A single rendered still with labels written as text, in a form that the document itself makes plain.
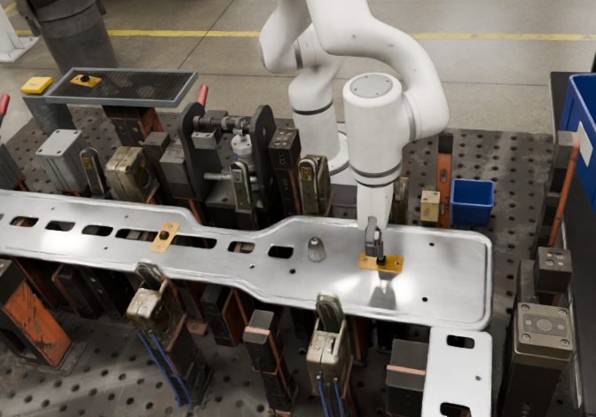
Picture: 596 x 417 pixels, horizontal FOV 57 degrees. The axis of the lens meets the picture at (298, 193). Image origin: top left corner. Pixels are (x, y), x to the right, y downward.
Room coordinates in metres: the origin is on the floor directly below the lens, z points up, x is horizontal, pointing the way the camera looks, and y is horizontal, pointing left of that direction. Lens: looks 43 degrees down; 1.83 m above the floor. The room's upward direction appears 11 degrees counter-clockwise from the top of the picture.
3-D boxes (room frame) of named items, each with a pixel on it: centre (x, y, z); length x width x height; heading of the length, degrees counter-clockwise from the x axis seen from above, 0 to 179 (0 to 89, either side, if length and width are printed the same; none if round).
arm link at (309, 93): (1.28, -0.12, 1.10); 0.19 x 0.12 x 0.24; 95
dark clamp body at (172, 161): (1.04, 0.25, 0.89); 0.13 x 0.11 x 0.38; 157
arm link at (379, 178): (0.66, -0.13, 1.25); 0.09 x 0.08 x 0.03; 157
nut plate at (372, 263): (0.66, -0.13, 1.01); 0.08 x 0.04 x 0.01; 67
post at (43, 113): (1.34, 0.62, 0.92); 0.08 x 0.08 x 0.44; 67
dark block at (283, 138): (0.95, 0.01, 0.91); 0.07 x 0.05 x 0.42; 157
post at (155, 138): (1.08, 0.30, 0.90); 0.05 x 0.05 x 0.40; 67
